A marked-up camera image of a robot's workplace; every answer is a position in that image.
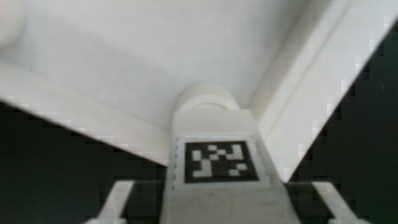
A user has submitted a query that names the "white table leg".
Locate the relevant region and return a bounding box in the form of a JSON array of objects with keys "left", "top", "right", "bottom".
[{"left": 160, "top": 82, "right": 300, "bottom": 224}]

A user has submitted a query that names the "white square table top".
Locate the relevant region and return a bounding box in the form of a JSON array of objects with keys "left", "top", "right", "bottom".
[{"left": 0, "top": 0, "right": 398, "bottom": 177}]

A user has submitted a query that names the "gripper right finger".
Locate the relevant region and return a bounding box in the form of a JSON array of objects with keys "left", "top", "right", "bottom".
[{"left": 313, "top": 182, "right": 371, "bottom": 224}]

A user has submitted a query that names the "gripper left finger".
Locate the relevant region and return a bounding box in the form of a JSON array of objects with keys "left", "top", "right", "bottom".
[{"left": 84, "top": 180, "right": 135, "bottom": 224}]

